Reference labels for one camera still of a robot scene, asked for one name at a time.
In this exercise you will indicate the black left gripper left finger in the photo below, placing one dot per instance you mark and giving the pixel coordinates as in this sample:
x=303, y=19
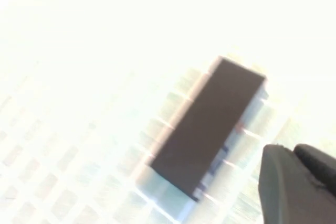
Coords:
x=281, y=190

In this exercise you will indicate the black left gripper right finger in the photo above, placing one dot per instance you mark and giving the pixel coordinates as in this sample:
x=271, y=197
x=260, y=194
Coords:
x=319, y=167

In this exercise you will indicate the black glasses case blue print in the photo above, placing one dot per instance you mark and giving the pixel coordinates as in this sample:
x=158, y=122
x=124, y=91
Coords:
x=204, y=129

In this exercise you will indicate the green checked tablecloth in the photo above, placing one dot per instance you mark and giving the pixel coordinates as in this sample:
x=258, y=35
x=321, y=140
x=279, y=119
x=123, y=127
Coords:
x=78, y=155

